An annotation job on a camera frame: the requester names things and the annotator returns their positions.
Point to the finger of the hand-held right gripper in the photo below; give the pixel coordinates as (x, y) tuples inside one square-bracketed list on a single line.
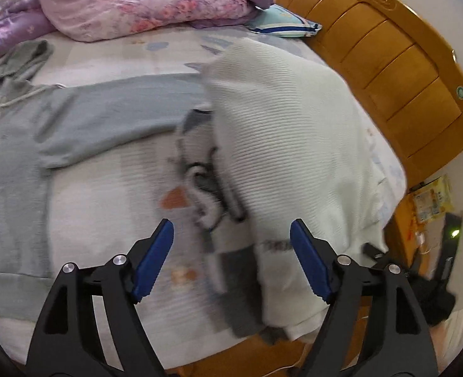
[(374, 251)]

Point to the purple floral quilt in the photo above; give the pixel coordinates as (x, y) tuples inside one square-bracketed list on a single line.
[(137, 4)]

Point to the white button jacket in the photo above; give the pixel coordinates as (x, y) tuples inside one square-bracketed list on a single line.
[(294, 133)]

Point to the white printed knit sweater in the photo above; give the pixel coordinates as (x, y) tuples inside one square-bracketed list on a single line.
[(200, 141)]

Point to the yellow packet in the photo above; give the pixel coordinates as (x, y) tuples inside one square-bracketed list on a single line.
[(431, 200)]

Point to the wooden headboard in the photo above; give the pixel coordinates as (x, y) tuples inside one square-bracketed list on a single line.
[(392, 66)]

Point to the bed with floral sheet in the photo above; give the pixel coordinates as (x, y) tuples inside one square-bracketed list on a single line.
[(117, 204)]

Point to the teal pillow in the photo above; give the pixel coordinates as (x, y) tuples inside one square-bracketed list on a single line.
[(282, 19)]

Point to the grey hoodie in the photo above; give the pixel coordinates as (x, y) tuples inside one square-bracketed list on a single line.
[(15, 165)]

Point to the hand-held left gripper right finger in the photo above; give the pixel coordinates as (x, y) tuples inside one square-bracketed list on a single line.
[(310, 267)]

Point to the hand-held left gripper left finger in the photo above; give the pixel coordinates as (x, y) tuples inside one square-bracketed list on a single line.
[(155, 259)]

